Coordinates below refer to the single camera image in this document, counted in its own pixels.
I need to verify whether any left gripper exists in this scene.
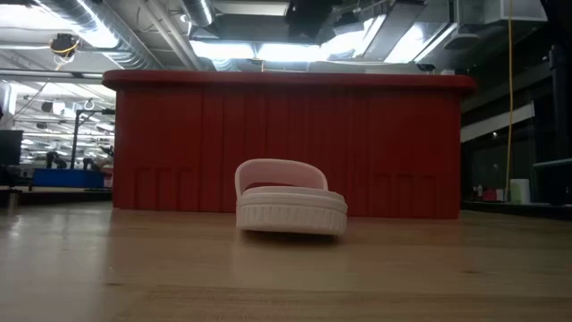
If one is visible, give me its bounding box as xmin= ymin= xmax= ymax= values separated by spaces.
xmin=285 ymin=0 xmax=348 ymax=41

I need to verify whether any pink slide sandal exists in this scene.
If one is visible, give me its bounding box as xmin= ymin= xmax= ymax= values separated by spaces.
xmin=234 ymin=157 xmax=349 ymax=237

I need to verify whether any red plastic bin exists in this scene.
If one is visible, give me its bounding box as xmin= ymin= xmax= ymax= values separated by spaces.
xmin=101 ymin=69 xmax=477 ymax=220

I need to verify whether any bright ceiling light panel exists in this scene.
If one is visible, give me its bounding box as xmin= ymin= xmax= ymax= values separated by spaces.
xmin=189 ymin=38 xmax=323 ymax=63

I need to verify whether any grey ceiling vent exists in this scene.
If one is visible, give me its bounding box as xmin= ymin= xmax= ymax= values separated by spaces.
xmin=442 ymin=27 xmax=483 ymax=51

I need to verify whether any pale green cup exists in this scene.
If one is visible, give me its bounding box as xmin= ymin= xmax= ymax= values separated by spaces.
xmin=509 ymin=178 xmax=531 ymax=206

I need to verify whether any black pole stand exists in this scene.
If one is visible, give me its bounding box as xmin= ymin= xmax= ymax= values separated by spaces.
xmin=70 ymin=108 xmax=118 ymax=170

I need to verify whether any grey desk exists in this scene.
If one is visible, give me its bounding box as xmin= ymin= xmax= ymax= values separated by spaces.
xmin=531 ymin=157 xmax=572 ymax=170

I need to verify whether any blue container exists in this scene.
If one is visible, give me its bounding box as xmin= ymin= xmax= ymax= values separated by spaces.
xmin=31 ymin=168 xmax=108 ymax=189

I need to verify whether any black screen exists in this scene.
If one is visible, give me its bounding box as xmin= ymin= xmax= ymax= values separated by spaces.
xmin=0 ymin=129 xmax=24 ymax=166

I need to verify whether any rectangular metal duct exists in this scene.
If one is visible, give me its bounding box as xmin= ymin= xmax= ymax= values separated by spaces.
xmin=357 ymin=0 xmax=459 ymax=64

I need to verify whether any round silver duct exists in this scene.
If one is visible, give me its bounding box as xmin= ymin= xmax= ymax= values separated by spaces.
xmin=181 ymin=0 xmax=216 ymax=27

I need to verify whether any corrugated silver duct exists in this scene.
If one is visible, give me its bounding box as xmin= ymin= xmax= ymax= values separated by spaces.
xmin=38 ymin=0 xmax=164 ymax=71

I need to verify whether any yellow extension cable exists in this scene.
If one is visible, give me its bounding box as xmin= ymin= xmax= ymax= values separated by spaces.
xmin=504 ymin=0 xmax=516 ymax=203

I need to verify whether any yellow cord reel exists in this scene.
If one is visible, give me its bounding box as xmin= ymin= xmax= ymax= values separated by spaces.
xmin=48 ymin=33 xmax=82 ymax=59

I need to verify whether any black aluminium frame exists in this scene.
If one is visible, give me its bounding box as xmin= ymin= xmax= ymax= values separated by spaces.
xmin=461 ymin=199 xmax=572 ymax=221

